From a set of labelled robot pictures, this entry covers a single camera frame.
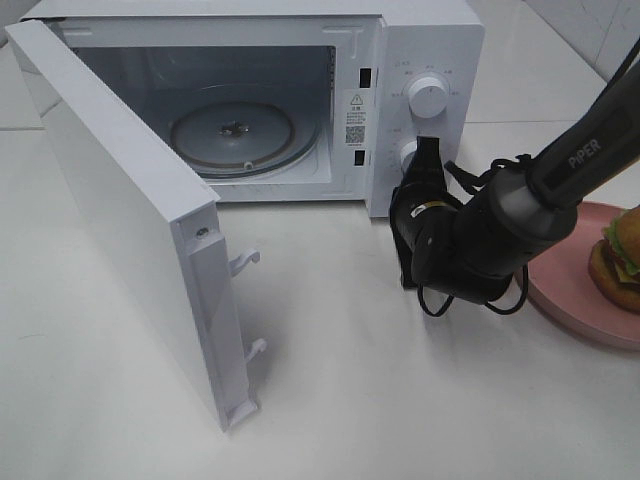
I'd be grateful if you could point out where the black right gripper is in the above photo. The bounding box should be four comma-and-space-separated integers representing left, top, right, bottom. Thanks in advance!
400, 136, 447, 191

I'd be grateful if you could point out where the pink round plate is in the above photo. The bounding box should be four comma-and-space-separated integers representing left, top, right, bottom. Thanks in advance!
528, 202, 639, 352

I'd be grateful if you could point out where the toy burger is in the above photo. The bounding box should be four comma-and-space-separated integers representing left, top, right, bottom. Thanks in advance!
588, 207, 639, 314

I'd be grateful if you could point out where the white microwave door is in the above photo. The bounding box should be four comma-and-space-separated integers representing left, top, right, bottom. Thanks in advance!
7, 20, 266, 429

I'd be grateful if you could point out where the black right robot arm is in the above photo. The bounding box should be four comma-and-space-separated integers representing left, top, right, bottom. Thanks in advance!
389, 46, 639, 316

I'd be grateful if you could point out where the lower white microwave knob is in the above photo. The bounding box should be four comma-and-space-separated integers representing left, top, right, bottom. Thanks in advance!
399, 140, 417, 174

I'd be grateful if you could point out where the white microwave knob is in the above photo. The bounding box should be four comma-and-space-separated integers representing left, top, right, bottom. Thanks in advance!
406, 72, 449, 119
399, 140, 417, 174

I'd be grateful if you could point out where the upper white microwave knob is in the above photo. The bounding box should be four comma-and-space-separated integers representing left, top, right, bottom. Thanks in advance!
406, 72, 449, 119

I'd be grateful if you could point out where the white warning label sticker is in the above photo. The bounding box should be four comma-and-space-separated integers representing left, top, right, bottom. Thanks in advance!
342, 89, 369, 147

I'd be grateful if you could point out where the white microwave oven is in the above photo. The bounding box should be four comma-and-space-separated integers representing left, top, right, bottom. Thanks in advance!
15, 1, 484, 217

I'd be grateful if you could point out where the glass microwave turntable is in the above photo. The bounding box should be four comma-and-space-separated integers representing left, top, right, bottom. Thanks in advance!
170, 101, 321, 179

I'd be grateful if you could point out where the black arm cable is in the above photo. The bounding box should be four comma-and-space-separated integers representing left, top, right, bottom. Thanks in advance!
414, 154, 536, 319

